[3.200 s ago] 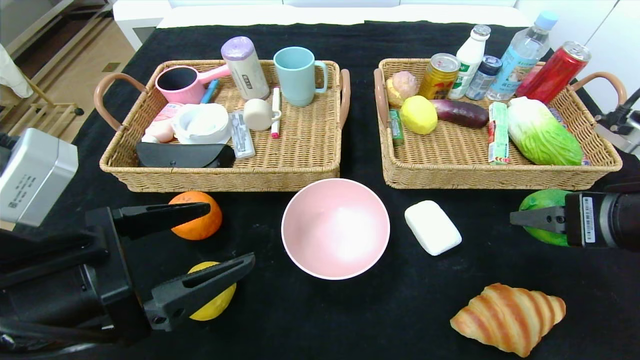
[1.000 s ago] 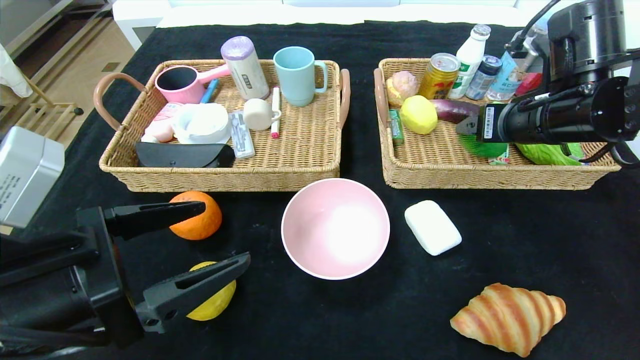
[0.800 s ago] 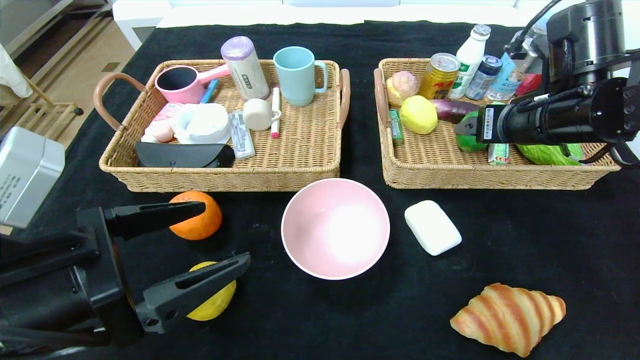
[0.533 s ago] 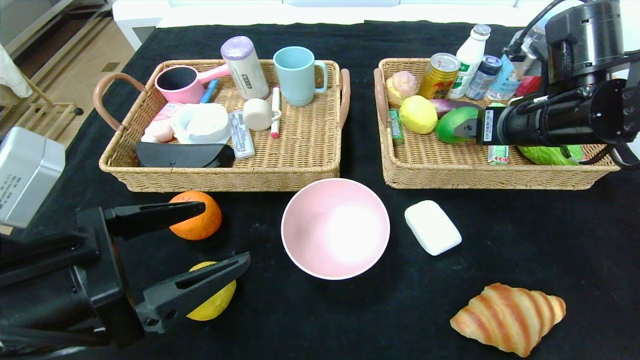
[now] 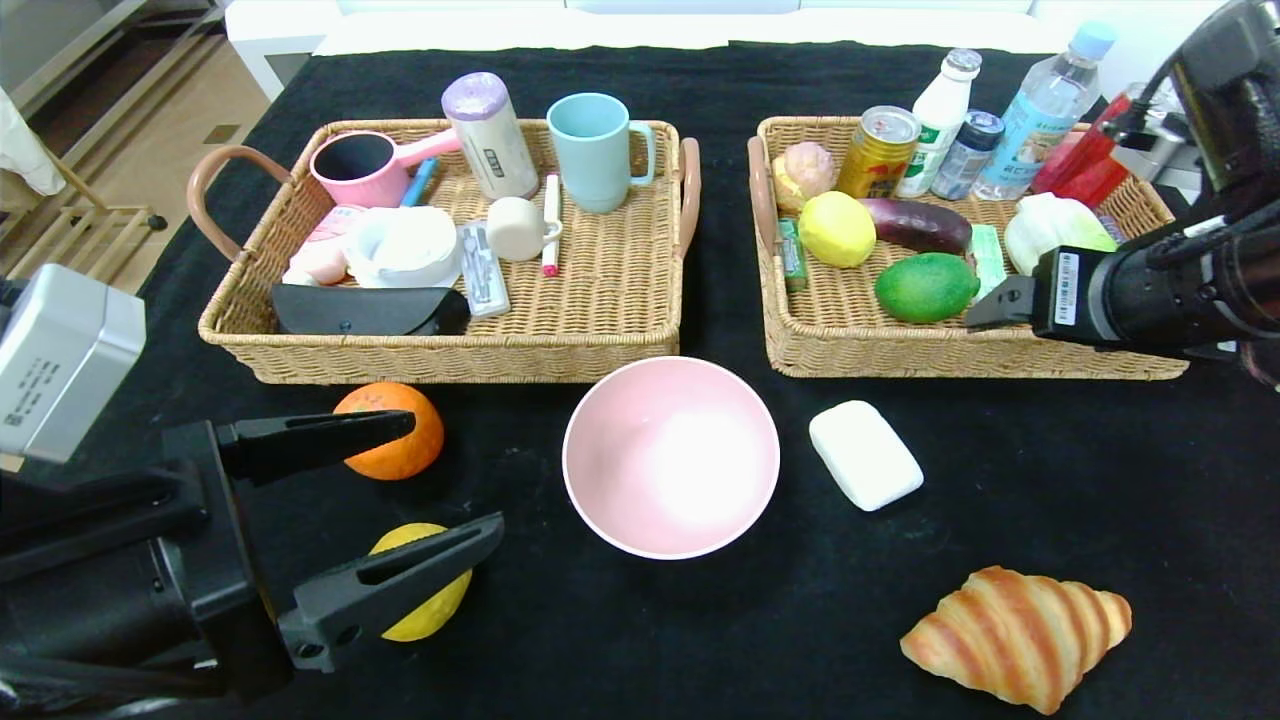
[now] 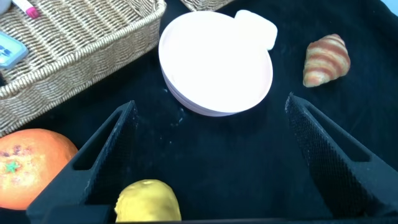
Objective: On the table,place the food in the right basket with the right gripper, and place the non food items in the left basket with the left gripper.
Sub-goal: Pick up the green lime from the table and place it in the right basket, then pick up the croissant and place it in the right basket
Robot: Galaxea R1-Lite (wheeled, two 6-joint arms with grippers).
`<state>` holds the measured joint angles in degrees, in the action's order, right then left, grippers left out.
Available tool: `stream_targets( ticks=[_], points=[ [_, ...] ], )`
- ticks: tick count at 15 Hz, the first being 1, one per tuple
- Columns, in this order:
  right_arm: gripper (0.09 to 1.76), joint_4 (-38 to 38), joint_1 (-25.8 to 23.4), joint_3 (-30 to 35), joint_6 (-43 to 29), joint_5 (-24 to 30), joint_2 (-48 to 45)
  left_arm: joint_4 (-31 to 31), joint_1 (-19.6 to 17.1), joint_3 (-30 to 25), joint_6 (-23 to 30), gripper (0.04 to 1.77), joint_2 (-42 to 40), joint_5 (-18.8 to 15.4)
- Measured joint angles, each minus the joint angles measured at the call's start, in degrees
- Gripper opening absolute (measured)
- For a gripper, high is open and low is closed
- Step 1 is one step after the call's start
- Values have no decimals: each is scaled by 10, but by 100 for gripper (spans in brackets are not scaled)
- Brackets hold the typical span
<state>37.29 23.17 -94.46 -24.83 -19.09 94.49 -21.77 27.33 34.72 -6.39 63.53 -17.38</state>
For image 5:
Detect yellow lemon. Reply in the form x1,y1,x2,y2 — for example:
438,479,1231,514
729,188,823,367
798,190,877,270

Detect yellow drink can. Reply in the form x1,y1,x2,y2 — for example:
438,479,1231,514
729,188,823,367
835,105,921,201

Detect black tablecloth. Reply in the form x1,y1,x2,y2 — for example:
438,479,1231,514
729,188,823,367
0,42,1280,720

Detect cream tumbler purple lid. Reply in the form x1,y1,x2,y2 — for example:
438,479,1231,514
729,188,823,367
442,72,540,201

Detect red drink can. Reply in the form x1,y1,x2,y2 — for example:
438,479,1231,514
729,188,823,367
1030,90,1141,209

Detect small blue-capped bottle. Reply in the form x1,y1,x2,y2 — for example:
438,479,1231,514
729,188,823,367
930,110,1004,201

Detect white round container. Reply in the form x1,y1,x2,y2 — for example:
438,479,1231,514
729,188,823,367
344,206,464,290

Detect pink yellow bun toy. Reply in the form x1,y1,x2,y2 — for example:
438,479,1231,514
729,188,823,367
771,141,837,216

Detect pink white tube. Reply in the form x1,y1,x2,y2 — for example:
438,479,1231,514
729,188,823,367
283,205,367,288

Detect green white cabbage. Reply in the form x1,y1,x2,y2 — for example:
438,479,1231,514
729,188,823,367
1004,192,1119,276

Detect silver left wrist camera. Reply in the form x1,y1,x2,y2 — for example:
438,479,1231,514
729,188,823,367
0,263,147,464

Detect green white candy pack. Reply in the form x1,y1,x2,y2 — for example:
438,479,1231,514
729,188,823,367
970,224,1011,301

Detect wicker basket brown handles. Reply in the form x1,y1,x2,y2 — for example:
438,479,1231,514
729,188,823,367
747,115,1191,381
187,118,702,386

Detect purple eggplant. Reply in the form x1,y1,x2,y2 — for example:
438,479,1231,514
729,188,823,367
860,198,973,255

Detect pink scoop cup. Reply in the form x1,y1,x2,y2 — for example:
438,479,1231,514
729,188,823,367
310,128,464,209

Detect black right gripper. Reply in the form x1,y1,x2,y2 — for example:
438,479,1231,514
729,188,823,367
964,244,1212,355

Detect light wooden rack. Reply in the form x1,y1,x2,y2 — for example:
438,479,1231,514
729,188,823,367
0,150,169,291

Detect black glasses case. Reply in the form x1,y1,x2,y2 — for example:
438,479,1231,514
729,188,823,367
272,284,472,337

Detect white soap bar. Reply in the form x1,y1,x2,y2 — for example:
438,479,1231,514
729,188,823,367
808,400,925,513

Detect white milk bottle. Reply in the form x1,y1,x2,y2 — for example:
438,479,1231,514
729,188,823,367
895,48,983,199

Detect blue pen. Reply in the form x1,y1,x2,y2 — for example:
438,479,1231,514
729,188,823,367
401,158,440,208

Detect orange fruit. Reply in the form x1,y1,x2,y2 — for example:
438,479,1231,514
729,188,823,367
333,382,446,482

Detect pink bowl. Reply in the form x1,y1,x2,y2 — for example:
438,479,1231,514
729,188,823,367
562,356,781,560

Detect small cream cup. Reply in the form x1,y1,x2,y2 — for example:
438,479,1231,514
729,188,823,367
487,197,564,263

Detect brown wooden shelf unit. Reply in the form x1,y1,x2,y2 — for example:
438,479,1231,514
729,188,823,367
0,0,236,151

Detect yellow pear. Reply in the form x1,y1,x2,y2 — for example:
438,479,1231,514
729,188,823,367
370,522,473,643

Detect white marker pink cap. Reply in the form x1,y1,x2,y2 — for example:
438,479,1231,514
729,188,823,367
541,174,563,278

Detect brown striped croissant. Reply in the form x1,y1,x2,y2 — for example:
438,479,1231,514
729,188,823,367
899,565,1134,716

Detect white hanging cloth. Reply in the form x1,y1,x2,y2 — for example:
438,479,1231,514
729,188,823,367
0,85,69,196

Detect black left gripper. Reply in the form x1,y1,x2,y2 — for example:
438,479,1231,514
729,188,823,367
0,410,506,706

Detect green lime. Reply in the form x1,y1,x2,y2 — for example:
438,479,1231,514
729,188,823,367
875,252,982,325

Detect clear water bottle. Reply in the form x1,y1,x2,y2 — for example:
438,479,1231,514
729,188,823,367
972,20,1116,203

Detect green gum pack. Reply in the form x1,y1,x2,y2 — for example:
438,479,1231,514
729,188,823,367
778,218,809,293

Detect clear plastic tool pack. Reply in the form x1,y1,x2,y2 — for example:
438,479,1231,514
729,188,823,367
460,222,511,319

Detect light blue mug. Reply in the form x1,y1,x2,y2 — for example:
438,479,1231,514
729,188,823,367
546,93,658,214

